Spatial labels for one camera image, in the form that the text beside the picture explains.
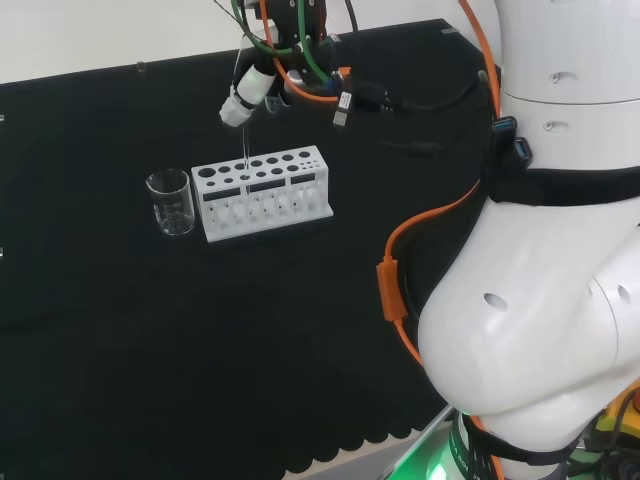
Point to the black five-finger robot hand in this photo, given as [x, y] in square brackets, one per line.
[255, 85]

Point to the small clear glass beaker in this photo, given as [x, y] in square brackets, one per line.
[172, 205]

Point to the pale base plate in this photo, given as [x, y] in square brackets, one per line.
[380, 465]

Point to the yellow stop button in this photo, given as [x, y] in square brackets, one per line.
[617, 417]

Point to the black bench cloth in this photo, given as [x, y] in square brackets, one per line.
[200, 325]

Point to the clear glass rod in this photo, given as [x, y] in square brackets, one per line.
[245, 150]

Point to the white test tube rack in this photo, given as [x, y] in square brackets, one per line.
[265, 200]

